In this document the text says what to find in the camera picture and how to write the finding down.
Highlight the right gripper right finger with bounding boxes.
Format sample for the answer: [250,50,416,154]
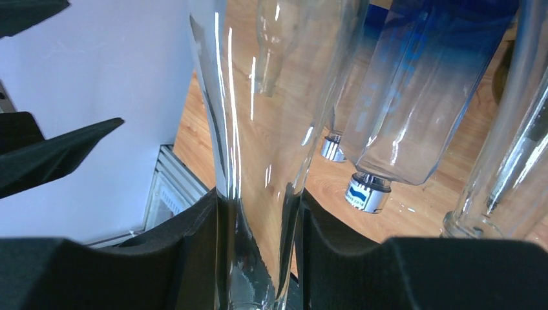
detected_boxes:
[296,192,547,309]

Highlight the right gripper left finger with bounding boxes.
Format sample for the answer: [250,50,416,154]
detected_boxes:
[1,191,217,309]

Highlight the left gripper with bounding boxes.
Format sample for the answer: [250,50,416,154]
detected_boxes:
[1,0,124,198]

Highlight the clear bottle with white label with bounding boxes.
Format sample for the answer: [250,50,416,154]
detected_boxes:
[441,1,547,240]

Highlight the blue square bottle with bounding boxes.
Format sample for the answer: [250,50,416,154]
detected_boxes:
[341,1,520,213]
[320,5,388,162]

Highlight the clear bottle with black label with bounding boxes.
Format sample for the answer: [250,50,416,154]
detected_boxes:
[188,1,369,309]

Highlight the aluminium frame rail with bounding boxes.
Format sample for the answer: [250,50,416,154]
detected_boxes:
[88,145,208,248]

